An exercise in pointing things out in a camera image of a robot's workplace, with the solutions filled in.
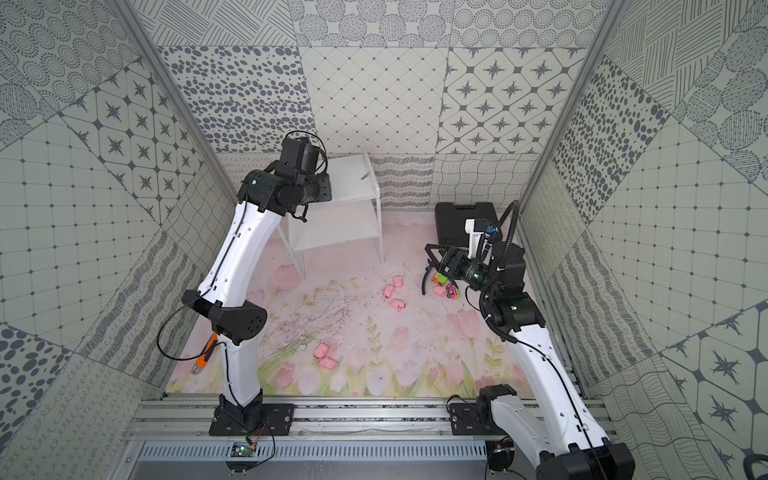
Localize orange handled adjustable wrench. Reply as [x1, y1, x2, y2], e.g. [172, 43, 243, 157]
[191, 333, 218, 375]

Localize white two-tier shelf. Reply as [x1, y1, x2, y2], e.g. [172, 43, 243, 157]
[278, 152, 385, 279]

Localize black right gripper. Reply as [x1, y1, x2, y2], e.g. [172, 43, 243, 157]
[426, 244, 500, 298]

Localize black plastic tool case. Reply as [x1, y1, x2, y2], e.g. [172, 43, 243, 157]
[434, 202, 498, 247]

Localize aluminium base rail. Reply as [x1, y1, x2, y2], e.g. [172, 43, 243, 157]
[125, 392, 619, 463]

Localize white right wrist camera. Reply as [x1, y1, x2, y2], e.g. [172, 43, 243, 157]
[465, 219, 499, 260]

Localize blue handled cutting pliers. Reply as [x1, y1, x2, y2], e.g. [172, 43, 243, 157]
[421, 265, 433, 296]

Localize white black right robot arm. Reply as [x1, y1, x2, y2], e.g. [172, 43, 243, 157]
[425, 201, 636, 479]

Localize pink green toy truck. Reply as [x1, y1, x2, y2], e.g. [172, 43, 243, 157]
[445, 285, 459, 300]

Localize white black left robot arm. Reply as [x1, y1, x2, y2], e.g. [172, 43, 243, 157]
[181, 130, 332, 446]

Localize orange green toy dump truck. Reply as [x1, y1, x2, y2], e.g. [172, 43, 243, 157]
[432, 273, 448, 285]

